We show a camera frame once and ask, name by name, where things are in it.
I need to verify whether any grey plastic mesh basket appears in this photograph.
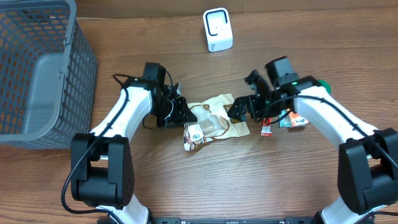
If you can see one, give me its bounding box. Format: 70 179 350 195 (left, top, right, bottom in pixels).
1 1 98 149

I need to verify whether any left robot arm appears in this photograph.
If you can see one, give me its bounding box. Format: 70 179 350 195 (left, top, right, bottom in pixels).
61 62 197 224

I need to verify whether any red snack bar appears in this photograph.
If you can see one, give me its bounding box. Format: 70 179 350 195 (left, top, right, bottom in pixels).
261 118 272 137

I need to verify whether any small orange snack packet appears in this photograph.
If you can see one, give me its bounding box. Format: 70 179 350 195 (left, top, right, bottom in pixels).
288 112 309 128

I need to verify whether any white barcode scanner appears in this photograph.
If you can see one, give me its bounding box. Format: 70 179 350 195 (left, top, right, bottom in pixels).
203 7 233 52

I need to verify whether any teal orange snack packet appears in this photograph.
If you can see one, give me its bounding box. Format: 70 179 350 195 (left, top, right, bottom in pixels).
279 110 291 128

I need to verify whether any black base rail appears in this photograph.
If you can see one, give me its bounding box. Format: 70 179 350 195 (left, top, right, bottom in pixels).
155 217 315 224

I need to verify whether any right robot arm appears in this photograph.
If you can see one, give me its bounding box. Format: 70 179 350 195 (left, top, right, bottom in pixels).
227 56 397 223

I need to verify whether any beige snack pouch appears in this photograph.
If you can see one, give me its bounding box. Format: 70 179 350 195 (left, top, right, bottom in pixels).
183 93 250 151

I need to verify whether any green lidded jar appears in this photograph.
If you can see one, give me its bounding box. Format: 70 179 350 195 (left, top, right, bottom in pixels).
318 80 331 95

